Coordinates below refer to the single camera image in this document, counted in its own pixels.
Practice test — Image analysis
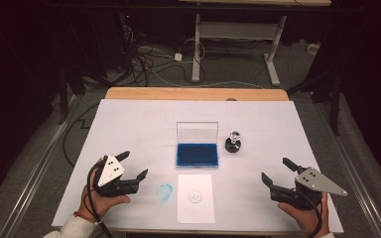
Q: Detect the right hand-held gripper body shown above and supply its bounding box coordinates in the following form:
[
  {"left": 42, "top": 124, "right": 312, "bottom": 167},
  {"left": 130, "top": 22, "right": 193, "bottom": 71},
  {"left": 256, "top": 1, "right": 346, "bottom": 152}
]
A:
[{"left": 269, "top": 167, "right": 348, "bottom": 211}]

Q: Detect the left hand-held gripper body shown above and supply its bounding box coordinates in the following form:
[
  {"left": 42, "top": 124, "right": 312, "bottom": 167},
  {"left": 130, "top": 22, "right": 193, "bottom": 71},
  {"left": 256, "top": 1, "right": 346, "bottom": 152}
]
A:
[{"left": 93, "top": 154, "right": 140, "bottom": 198}]

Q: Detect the black round stamp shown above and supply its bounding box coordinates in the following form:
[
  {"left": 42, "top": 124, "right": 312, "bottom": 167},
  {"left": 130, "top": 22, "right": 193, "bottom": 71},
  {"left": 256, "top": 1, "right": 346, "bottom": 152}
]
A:
[{"left": 224, "top": 138, "right": 242, "bottom": 154}]

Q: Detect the stamp with clear handle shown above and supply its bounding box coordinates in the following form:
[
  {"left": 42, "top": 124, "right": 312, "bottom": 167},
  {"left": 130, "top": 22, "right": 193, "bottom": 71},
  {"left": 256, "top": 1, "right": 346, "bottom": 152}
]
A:
[{"left": 228, "top": 130, "right": 242, "bottom": 145}]

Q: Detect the blue ink pad case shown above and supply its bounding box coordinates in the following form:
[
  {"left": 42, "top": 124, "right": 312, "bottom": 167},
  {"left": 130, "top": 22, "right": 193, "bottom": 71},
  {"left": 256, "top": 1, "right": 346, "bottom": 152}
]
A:
[{"left": 176, "top": 121, "right": 220, "bottom": 169}]

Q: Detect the person's left hand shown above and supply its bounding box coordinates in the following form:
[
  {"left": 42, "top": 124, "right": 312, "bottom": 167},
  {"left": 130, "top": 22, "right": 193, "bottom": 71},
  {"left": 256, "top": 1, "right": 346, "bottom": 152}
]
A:
[{"left": 76, "top": 158, "right": 132, "bottom": 222}]

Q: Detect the person's right hand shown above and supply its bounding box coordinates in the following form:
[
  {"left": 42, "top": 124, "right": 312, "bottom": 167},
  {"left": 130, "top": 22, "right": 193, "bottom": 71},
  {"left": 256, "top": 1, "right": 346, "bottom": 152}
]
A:
[{"left": 277, "top": 191, "right": 331, "bottom": 237}]

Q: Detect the white table cover board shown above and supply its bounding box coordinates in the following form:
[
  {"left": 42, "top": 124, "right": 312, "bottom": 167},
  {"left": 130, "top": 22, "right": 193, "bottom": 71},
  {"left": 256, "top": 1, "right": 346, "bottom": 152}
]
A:
[{"left": 52, "top": 98, "right": 345, "bottom": 235}]

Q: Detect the white paper sheet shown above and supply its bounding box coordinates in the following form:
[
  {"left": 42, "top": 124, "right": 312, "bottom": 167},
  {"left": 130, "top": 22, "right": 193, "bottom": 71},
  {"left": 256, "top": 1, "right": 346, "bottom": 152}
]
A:
[{"left": 177, "top": 174, "right": 216, "bottom": 224}]

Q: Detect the black metal stand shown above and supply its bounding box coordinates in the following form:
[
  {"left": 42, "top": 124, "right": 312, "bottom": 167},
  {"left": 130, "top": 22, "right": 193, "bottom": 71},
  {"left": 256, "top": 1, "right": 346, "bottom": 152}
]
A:
[{"left": 286, "top": 70, "right": 341, "bottom": 137}]

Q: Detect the wooden table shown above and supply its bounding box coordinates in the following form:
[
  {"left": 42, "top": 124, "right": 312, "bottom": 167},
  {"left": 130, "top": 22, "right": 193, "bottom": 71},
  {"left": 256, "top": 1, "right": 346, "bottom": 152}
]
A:
[{"left": 104, "top": 86, "right": 291, "bottom": 102}]

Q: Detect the left hand-held gripper black cable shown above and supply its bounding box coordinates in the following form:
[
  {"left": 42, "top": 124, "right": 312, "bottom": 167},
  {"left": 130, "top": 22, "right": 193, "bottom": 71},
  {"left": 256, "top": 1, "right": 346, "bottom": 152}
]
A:
[{"left": 86, "top": 162, "right": 113, "bottom": 238}]

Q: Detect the hand-held gripper black cable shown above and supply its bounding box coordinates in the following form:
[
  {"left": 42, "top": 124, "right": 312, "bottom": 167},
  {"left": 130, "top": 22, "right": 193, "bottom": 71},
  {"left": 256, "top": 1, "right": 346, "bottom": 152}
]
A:
[
  {"left": 297, "top": 189, "right": 323, "bottom": 238},
  {"left": 86, "top": 162, "right": 113, "bottom": 238}
]

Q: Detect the right hand-held gripper black cable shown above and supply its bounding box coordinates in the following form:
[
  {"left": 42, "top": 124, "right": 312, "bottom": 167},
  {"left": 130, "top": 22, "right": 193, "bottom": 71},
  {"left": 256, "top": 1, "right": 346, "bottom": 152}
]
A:
[{"left": 297, "top": 189, "right": 323, "bottom": 238}]

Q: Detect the metal floor rail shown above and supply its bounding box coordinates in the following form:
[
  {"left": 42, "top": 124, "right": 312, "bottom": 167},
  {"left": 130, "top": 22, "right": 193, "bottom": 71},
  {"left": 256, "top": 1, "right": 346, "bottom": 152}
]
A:
[
  {"left": 323, "top": 98, "right": 381, "bottom": 238},
  {"left": 0, "top": 95, "right": 80, "bottom": 238}
]

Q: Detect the red bead bracelet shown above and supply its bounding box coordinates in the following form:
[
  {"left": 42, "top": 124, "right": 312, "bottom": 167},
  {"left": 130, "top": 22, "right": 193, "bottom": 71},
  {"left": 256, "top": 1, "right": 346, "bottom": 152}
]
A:
[{"left": 73, "top": 211, "right": 102, "bottom": 226}]

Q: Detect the black floor cable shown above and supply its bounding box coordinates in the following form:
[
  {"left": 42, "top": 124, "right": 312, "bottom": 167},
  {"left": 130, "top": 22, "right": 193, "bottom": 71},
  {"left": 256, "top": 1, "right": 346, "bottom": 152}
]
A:
[{"left": 63, "top": 103, "right": 100, "bottom": 168}]

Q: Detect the tangle of black floor cables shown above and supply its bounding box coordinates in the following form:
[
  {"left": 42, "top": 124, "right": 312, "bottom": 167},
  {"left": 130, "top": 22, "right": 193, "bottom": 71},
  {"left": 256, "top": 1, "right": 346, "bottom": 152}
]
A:
[{"left": 120, "top": 19, "right": 207, "bottom": 87}]

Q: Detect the white floor cable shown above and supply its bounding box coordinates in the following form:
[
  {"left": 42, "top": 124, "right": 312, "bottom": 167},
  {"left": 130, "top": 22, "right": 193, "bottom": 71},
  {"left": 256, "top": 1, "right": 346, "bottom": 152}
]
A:
[{"left": 145, "top": 65, "right": 266, "bottom": 90}]

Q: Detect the white desk frame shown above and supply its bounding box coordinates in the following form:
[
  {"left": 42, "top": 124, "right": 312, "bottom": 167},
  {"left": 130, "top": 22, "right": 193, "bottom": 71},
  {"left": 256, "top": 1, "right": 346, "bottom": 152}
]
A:
[{"left": 178, "top": 0, "right": 332, "bottom": 87}]

